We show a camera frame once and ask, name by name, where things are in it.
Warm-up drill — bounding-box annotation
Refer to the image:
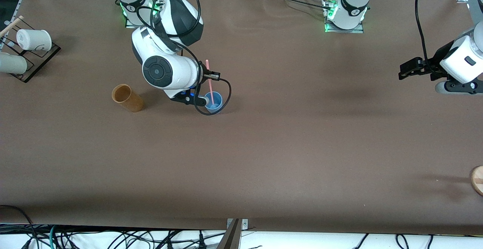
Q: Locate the pink straw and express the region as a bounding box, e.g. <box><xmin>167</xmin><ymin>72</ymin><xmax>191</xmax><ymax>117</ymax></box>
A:
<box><xmin>205</xmin><ymin>60</ymin><xmax>215</xmax><ymax>105</ymax></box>

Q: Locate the blue plastic cup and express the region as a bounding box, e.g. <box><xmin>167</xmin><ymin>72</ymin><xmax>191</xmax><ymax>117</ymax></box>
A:
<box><xmin>204</xmin><ymin>92</ymin><xmax>223</xmax><ymax>114</ymax></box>

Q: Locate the bamboo wooden cup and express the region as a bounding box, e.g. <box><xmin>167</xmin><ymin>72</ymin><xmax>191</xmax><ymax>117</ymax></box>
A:
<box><xmin>112</xmin><ymin>84</ymin><xmax>144</xmax><ymax>112</ymax></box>

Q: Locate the white cup with print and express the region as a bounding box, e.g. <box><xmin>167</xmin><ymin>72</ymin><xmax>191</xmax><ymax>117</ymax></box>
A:
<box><xmin>16</xmin><ymin>29</ymin><xmax>52</xmax><ymax>52</ymax></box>

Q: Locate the plain white cup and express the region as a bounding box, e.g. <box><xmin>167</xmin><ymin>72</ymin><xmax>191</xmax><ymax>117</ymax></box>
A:
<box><xmin>0</xmin><ymin>52</ymin><xmax>28</xmax><ymax>74</ymax></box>

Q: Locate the brown paper table cover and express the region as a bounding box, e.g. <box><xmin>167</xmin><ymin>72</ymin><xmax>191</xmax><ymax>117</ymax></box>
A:
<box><xmin>0</xmin><ymin>0</ymin><xmax>483</xmax><ymax>236</ymax></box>

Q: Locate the round wooden board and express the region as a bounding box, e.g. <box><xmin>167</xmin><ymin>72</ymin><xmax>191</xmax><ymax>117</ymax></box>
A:
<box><xmin>469</xmin><ymin>165</ymin><xmax>483</xmax><ymax>197</ymax></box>

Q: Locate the wooden rack dowel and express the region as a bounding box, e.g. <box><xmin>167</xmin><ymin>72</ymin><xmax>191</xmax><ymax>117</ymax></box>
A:
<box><xmin>0</xmin><ymin>15</ymin><xmax>24</xmax><ymax>38</ymax></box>

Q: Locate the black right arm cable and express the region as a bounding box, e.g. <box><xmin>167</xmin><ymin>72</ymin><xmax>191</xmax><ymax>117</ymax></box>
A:
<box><xmin>70</xmin><ymin>0</ymin><xmax>232</xmax><ymax>116</ymax></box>

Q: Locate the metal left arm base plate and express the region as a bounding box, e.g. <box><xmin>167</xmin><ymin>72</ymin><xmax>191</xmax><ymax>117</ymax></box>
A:
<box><xmin>324</xmin><ymin>0</ymin><xmax>365</xmax><ymax>34</ymax></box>

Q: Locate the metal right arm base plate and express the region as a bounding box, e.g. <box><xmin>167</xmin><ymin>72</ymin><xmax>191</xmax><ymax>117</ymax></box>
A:
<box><xmin>125</xmin><ymin>0</ymin><xmax>166</xmax><ymax>29</ymax></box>

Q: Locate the black wire cup rack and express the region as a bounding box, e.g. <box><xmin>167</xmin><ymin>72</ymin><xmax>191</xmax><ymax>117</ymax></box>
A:
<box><xmin>0</xmin><ymin>18</ymin><xmax>62</xmax><ymax>83</ymax></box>

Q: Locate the small metal table bracket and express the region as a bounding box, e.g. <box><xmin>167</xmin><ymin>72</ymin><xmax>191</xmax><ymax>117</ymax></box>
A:
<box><xmin>226</xmin><ymin>219</ymin><xmax>249</xmax><ymax>230</ymax></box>

